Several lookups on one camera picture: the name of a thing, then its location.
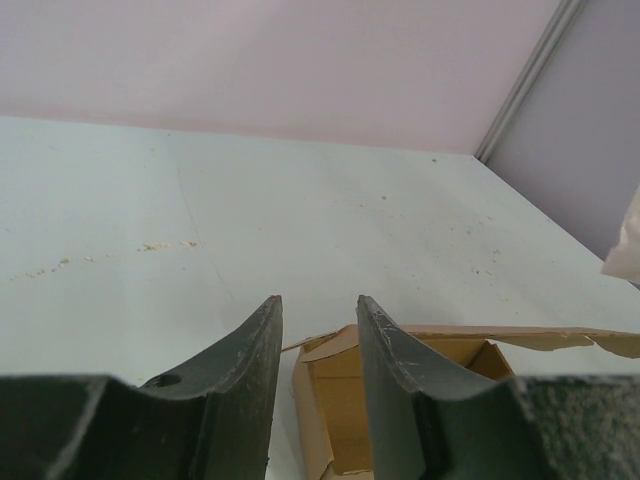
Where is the brown cardboard box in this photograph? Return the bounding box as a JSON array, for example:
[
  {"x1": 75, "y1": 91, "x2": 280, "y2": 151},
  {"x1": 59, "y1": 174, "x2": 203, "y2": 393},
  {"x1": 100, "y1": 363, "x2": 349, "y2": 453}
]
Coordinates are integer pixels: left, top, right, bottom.
[{"x1": 292, "y1": 324, "x2": 639, "y2": 479}]

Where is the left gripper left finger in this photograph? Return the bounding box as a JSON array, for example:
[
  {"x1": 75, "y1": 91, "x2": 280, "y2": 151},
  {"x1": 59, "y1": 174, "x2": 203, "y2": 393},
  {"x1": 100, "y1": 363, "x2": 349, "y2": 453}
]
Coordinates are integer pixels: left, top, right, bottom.
[{"x1": 1, "y1": 295, "x2": 283, "y2": 479}]

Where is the small white paper scrap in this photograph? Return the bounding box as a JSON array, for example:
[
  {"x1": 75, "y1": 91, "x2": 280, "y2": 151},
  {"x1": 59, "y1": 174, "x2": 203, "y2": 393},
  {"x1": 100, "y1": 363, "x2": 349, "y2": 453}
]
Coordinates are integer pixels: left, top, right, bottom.
[{"x1": 601, "y1": 188, "x2": 640, "y2": 285}]

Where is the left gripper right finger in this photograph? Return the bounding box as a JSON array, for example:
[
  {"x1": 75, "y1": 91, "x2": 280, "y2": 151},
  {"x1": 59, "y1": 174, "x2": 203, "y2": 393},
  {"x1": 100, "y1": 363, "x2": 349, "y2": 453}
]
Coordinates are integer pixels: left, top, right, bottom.
[{"x1": 357, "y1": 296, "x2": 639, "y2": 479}]

